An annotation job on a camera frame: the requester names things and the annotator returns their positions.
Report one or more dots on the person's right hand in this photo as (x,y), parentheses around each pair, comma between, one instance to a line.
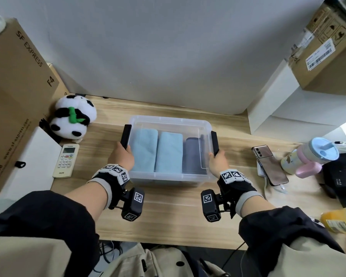
(219,164)

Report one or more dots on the person's left hand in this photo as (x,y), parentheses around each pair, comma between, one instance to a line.
(122,157)

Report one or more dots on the dark blue grey cloth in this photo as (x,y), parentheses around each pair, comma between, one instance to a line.
(193,155)

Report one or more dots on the clear plastic storage box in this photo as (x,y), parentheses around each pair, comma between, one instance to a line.
(168,170)

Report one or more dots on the person's right forearm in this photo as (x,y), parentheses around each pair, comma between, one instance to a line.
(256,206)

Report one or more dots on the person's left forearm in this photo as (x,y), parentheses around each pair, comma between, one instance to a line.
(88,201)

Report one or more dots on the black device box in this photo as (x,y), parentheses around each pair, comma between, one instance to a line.
(341,175)

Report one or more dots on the plain brown cardboard box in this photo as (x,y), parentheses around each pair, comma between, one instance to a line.
(14,98)

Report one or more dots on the labelled brown cardboard box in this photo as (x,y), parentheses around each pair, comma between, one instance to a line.
(328,63)

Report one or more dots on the black wrist brace with markers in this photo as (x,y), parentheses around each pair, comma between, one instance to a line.
(111,181)
(238,187)

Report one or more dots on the white power bank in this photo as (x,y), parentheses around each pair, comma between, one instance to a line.
(261,171)

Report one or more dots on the rose gold smartphone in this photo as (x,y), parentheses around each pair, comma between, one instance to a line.
(269,165)

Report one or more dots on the white remote control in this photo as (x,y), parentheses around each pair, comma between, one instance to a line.
(65,161)

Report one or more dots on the panda plush toy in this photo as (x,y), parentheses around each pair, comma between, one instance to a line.
(72,112)

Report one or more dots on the white shelf unit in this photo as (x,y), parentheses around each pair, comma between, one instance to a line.
(291,112)

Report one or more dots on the white paper sheet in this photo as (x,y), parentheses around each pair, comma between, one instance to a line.
(31,167)

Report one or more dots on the beige coat with black buttons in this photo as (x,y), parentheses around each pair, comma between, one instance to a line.
(158,262)

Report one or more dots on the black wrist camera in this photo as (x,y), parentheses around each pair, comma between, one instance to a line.
(133,203)
(210,204)

